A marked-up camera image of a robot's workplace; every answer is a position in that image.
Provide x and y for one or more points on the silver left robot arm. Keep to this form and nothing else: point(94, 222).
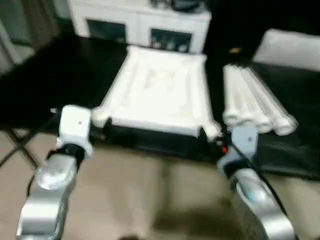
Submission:
point(47, 200)

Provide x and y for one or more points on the black work mat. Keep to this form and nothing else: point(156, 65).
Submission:
point(50, 85)

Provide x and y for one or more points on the white flat panel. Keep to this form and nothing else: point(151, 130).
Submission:
point(287, 50)

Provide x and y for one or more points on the white plastic table leg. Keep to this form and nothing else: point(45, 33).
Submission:
point(263, 117)
point(229, 100)
point(286, 122)
point(243, 107)

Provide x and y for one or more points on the black folding stand leg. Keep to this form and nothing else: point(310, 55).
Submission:
point(20, 146)

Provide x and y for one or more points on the grey bag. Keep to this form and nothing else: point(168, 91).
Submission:
point(187, 5)

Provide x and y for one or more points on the clear small items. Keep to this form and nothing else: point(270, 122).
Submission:
point(160, 3)

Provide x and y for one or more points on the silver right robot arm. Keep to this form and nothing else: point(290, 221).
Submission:
point(255, 205)

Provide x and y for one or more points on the white glass-door cabinet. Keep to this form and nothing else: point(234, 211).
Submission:
point(135, 20)

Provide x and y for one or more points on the small yellow label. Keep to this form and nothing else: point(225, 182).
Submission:
point(235, 50)

